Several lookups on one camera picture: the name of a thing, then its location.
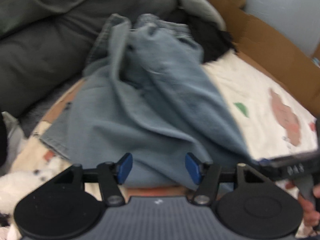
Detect light blue denim pants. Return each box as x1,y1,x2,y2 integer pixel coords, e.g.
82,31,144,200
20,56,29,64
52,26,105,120
41,14,251,189

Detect person right hand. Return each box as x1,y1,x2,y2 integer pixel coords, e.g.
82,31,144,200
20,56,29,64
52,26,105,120
298,193,319,228

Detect cream cartoon bear bedsheet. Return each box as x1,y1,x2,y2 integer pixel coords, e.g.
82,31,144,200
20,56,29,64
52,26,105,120
10,49,318,238

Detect brown cardboard sheet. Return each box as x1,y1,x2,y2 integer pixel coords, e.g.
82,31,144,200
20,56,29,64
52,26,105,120
207,0,319,116

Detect white fluffy spotted blanket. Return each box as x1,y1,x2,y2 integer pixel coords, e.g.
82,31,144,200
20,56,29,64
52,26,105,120
1,157,70,239

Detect black garment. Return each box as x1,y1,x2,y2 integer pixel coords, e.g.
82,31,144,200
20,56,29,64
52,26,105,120
165,8,237,63

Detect dark grey pillow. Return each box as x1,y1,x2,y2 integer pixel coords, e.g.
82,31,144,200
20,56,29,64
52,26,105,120
1,0,176,116

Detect grey neck pillow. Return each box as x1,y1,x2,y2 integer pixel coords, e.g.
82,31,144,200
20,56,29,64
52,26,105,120
179,0,227,31

